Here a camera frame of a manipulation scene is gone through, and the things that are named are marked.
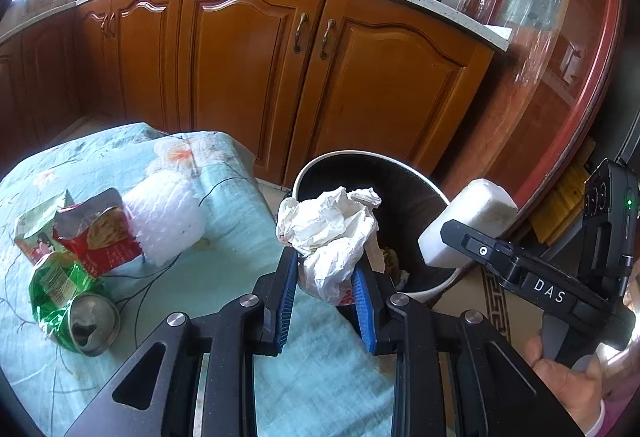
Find person's right forearm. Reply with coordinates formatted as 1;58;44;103
582;382;640;437

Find green crushed can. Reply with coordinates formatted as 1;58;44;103
29;251;108;353

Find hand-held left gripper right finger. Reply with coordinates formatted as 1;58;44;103
351;244;583;437

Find person's right hand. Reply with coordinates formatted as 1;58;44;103
524;336;607;436

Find crushed silver can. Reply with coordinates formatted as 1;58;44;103
67;293;122;358

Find wooden glass door cabinet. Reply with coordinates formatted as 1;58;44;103
440;0;640;238

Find wooden base cabinets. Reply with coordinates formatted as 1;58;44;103
0;0;496;190

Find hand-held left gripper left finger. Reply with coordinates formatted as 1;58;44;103
65;247;301;437

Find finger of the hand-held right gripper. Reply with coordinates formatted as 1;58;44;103
440;219;524;284

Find white foam block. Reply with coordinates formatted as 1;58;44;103
417;178;518;270

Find white plastic bag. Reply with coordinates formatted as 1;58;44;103
276;187;383;307

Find white foam fruit net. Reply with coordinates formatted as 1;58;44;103
122;132;207;268

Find green yellow crushed carton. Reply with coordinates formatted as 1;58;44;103
14;190;76;265

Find white bin with black liner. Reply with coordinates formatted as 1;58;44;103
290;151;463;305

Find red noodle snack packet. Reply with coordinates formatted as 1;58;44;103
52;187;146;279

